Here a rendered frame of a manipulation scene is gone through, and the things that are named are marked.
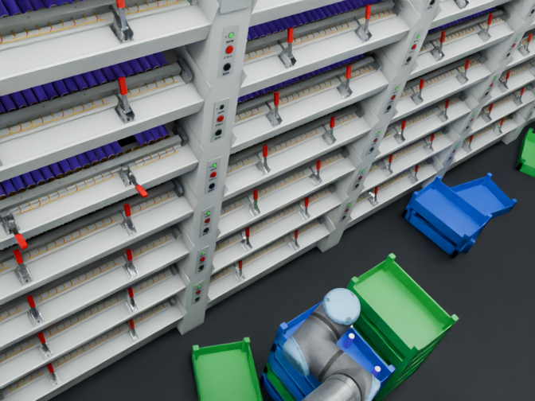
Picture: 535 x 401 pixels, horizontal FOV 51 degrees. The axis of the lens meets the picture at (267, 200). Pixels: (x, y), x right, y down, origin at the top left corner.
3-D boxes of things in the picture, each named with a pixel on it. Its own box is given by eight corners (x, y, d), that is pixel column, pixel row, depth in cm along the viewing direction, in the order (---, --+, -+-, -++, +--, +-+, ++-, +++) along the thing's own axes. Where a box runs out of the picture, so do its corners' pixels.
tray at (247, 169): (365, 135, 189) (386, 114, 178) (218, 204, 158) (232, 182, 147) (332, 87, 193) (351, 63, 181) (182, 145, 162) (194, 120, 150)
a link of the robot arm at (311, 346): (314, 377, 125) (349, 336, 129) (276, 344, 129) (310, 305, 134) (314, 388, 132) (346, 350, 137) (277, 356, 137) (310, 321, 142)
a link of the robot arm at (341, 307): (314, 305, 132) (340, 277, 136) (307, 320, 143) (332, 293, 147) (345, 332, 130) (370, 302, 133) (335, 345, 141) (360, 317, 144)
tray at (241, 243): (337, 207, 217) (353, 192, 205) (207, 277, 186) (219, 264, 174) (308, 164, 220) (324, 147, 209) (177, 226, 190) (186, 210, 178)
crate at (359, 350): (388, 380, 167) (396, 368, 162) (339, 418, 157) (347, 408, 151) (322, 306, 181) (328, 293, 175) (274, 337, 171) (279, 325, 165)
